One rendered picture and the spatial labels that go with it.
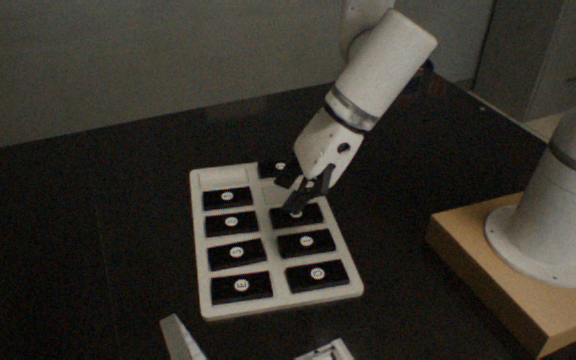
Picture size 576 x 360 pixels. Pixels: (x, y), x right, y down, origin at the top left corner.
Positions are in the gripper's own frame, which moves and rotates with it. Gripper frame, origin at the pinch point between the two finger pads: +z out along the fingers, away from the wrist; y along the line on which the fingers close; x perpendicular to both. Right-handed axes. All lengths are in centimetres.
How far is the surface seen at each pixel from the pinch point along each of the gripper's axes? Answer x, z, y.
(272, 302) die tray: -3.0, 14.3, -11.0
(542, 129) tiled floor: -223, -20, 155
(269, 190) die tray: -6.9, 11.6, 17.6
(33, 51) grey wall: 52, 73, 163
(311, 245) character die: -10.0, 8.4, -0.9
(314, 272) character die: -9.1, 9.0, -7.2
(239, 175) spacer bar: -1.5, 13.6, 22.5
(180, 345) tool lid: 18.4, 4.5, -29.7
